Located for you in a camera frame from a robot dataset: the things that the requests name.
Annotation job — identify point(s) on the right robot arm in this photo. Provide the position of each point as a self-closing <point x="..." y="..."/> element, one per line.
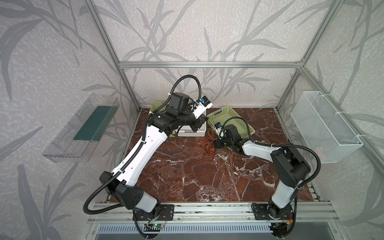
<point x="291" y="167"/>

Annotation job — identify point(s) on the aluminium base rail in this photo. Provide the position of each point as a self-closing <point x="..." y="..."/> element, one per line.
<point x="220" y="212"/>

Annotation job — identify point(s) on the light green basket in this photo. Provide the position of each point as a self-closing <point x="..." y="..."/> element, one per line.
<point x="223" y="114"/>
<point x="156" y="105"/>

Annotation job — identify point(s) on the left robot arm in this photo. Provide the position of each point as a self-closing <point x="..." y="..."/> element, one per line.
<point x="121" y="181"/>

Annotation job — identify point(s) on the aluminium cage frame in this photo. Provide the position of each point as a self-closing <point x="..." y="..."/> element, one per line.
<point x="299" y="66"/>

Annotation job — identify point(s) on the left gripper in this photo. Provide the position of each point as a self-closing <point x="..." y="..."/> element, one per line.
<point x="197" y="122"/>

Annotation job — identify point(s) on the clear plastic wall shelf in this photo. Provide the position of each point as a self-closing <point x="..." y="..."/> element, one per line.
<point x="79" y="138"/>

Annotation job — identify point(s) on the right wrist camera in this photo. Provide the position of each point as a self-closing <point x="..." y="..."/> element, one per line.
<point x="218" y="128"/>

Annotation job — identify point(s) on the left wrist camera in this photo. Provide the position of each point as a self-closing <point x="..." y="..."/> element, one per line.
<point x="201" y="105"/>

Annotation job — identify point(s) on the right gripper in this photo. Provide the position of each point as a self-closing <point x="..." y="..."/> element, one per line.
<point x="221" y="141"/>

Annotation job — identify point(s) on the left light green basket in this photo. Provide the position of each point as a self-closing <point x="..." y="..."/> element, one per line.
<point x="156" y="105"/>

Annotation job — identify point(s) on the right light green basket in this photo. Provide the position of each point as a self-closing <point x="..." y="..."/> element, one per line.
<point x="223" y="114"/>

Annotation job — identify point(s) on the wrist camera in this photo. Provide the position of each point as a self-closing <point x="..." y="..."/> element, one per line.
<point x="201" y="105"/>
<point x="218" y="128"/>

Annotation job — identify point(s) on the white wire mesh basket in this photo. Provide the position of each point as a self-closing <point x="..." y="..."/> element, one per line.
<point x="323" y="128"/>

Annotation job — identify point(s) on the white perforated basket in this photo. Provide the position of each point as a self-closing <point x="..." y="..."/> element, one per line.
<point x="186" y="131"/>

